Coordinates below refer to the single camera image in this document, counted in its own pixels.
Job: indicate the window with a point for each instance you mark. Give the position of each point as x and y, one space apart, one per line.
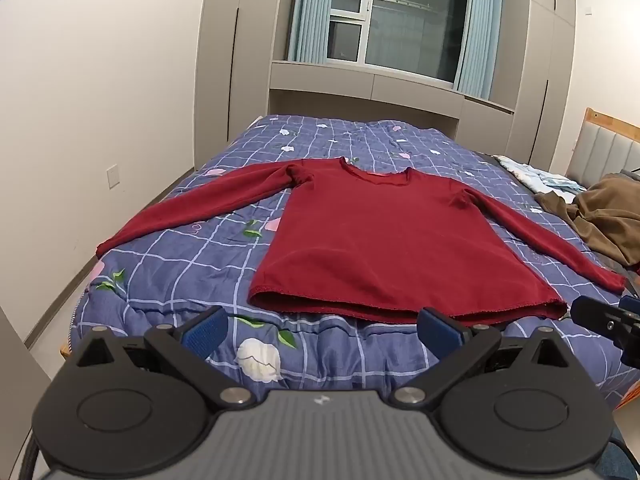
410 20

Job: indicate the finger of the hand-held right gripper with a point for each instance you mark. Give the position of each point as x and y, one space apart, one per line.
631 304
586 311

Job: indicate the white wall outlet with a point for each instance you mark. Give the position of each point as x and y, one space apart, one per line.
113 177

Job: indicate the blue curtain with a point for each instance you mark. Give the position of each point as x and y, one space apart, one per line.
306 10
479 30

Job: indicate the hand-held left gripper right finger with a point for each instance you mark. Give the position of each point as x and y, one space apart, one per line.
441 334

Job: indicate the beige window seat cabinet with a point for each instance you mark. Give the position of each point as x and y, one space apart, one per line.
370 97

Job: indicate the light blue patterned cloth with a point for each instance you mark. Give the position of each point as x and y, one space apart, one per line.
545 177

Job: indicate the red long-sleeve shirt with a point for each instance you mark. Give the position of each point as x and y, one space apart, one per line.
380 240

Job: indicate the blue checked floral blanket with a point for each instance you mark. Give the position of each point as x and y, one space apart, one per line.
200 255

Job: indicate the padded wooden headboard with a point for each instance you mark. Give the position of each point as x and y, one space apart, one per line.
605 150

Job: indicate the brown cloth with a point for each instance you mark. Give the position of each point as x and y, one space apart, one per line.
610 215

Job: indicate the dark grey bed sheet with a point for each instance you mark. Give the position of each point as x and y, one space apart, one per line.
492 160

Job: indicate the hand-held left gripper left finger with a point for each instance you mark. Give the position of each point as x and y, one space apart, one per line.
206 334

